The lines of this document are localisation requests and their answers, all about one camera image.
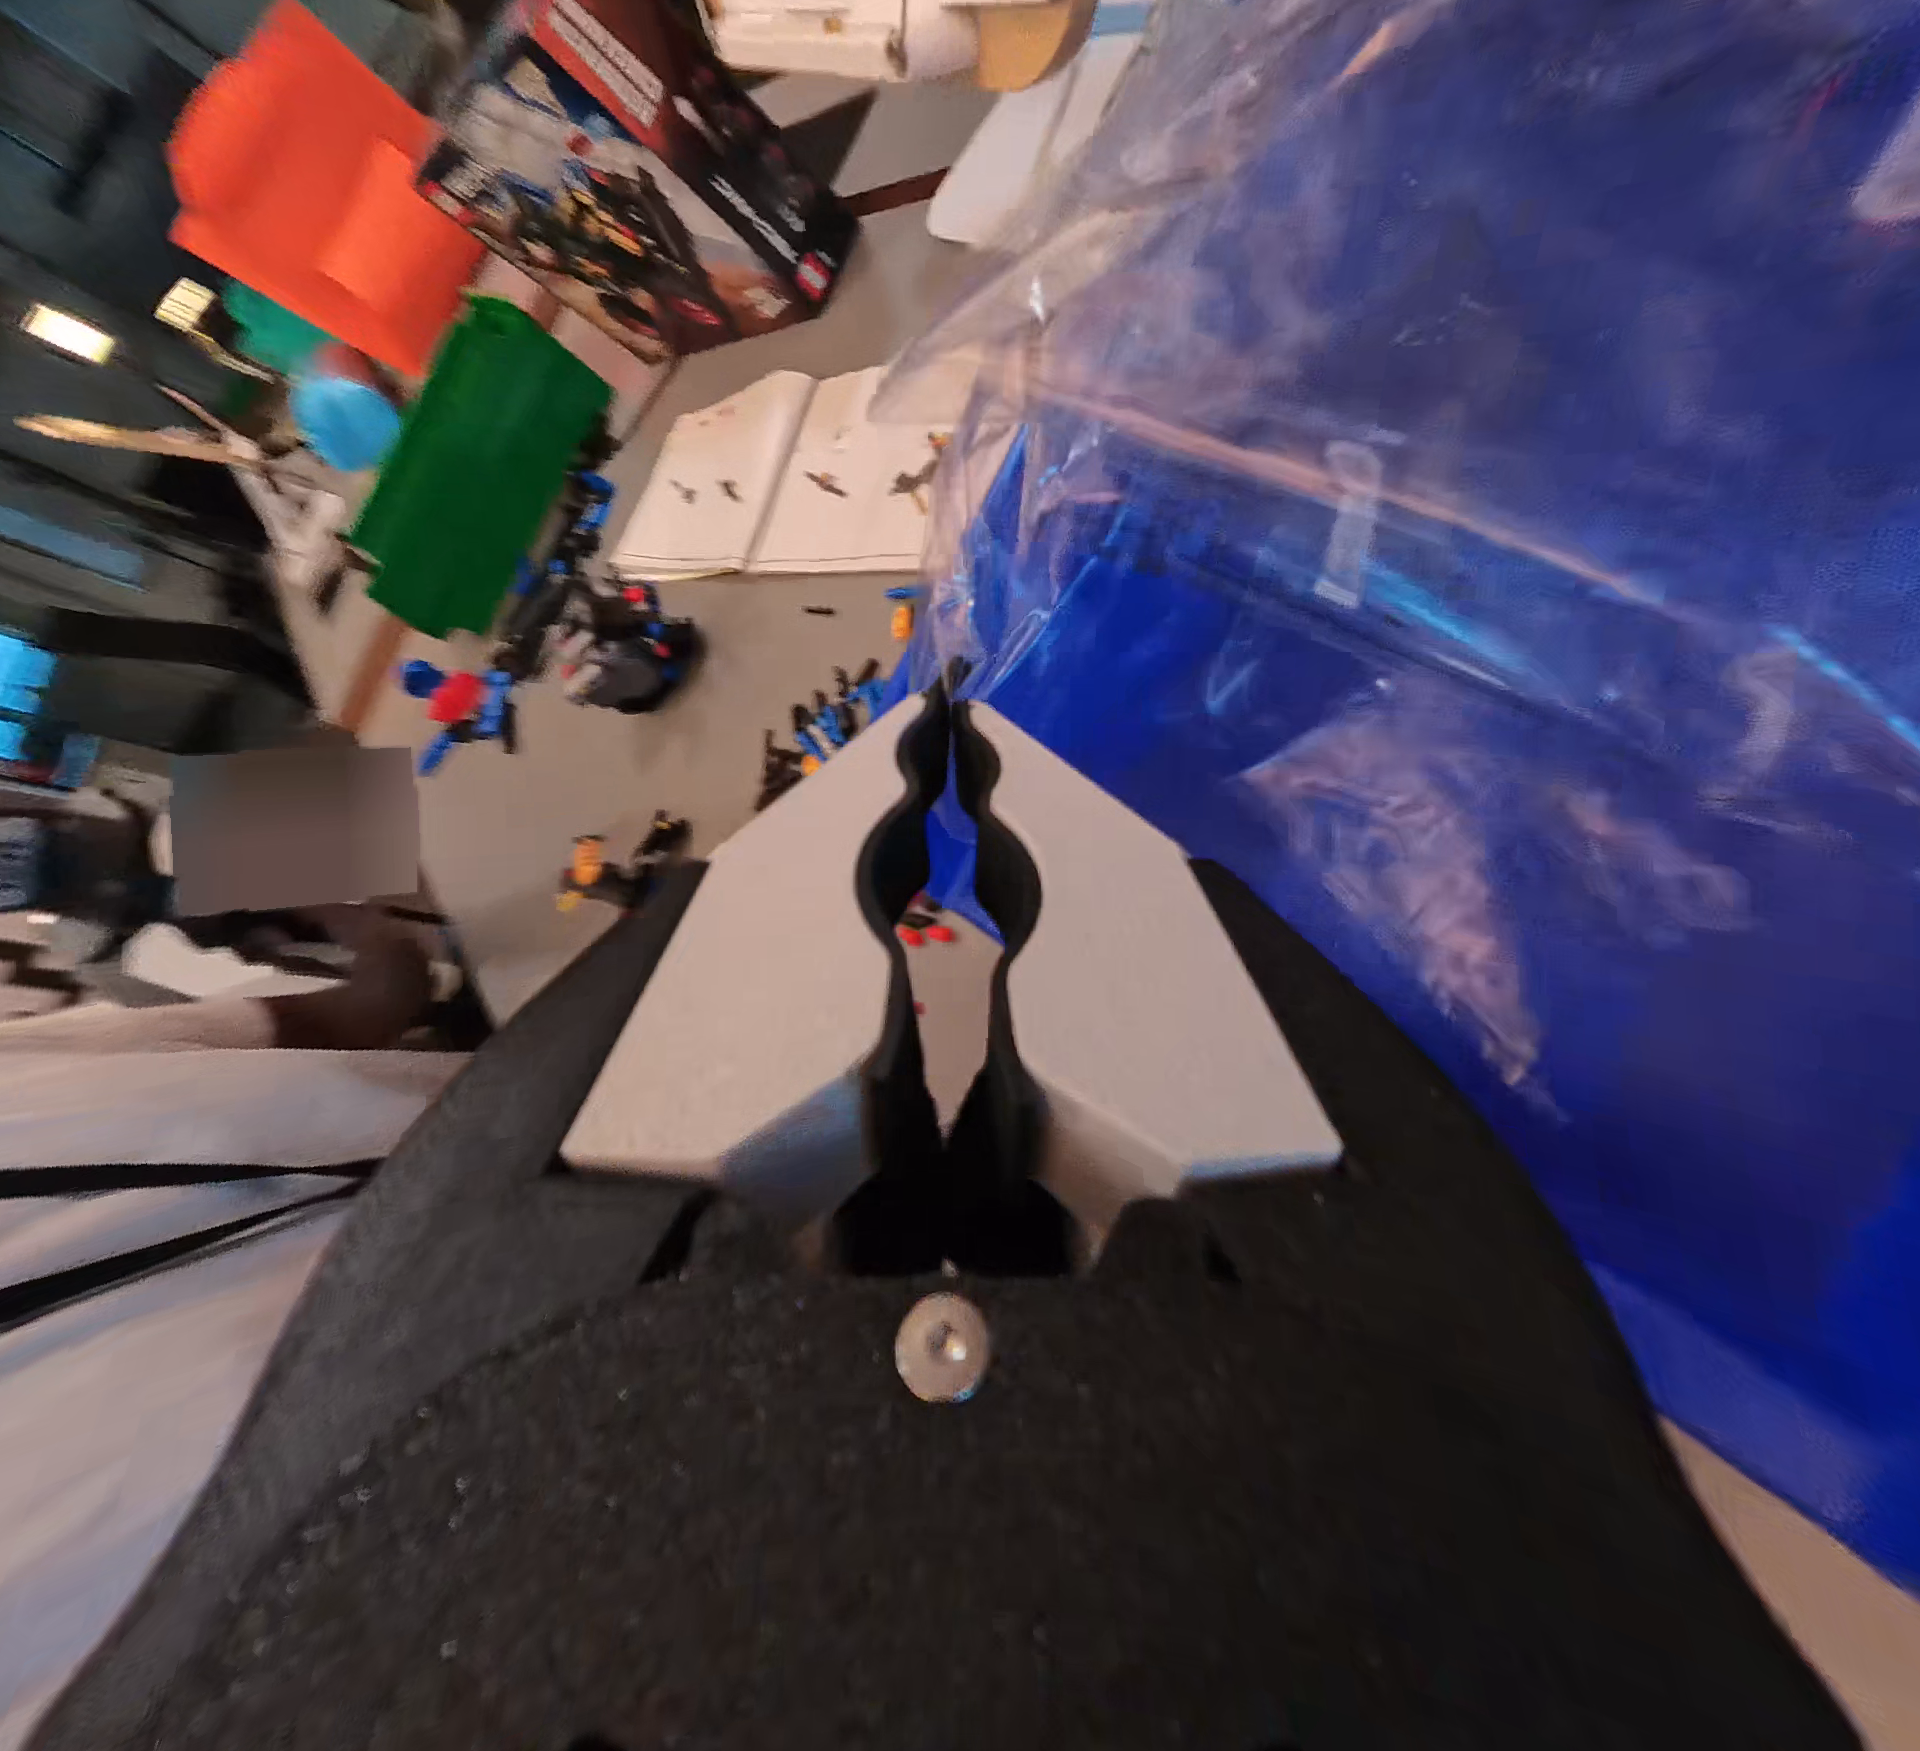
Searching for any black orange lego assembly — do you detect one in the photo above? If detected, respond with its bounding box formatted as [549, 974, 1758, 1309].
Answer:
[555, 814, 696, 914]

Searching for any blue red lego assembly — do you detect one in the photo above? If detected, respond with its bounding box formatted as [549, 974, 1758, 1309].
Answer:
[401, 660, 522, 778]

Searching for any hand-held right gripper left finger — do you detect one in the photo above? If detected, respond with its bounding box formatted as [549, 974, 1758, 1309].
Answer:
[557, 694, 956, 1274]

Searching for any open lego instruction booklet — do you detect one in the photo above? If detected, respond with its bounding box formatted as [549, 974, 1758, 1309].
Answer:
[608, 363, 978, 578]

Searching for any grey blue lego chassis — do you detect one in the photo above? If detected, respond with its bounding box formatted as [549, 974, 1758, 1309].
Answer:
[496, 573, 709, 716]

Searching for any lego set box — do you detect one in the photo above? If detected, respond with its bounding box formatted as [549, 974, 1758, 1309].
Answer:
[416, 0, 861, 366]

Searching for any blue plastic bin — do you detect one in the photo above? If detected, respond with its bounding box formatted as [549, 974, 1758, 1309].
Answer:
[924, 417, 1920, 1595]

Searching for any pile of small lego pieces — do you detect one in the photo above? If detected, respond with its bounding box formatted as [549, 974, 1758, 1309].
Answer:
[751, 589, 961, 1020]

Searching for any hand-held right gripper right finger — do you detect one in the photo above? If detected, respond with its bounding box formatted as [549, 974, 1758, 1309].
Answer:
[953, 699, 1347, 1274]

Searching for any clear plastic bag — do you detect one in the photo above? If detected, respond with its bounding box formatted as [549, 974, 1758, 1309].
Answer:
[870, 0, 1920, 1122]

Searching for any black shoulder strap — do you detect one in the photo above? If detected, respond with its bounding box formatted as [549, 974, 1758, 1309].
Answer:
[0, 1157, 378, 1332]

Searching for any green plastic bin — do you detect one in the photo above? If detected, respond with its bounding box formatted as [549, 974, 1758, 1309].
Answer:
[350, 297, 615, 639]

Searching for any orange plastic bin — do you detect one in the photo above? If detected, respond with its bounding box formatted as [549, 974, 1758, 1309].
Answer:
[165, 0, 491, 381]

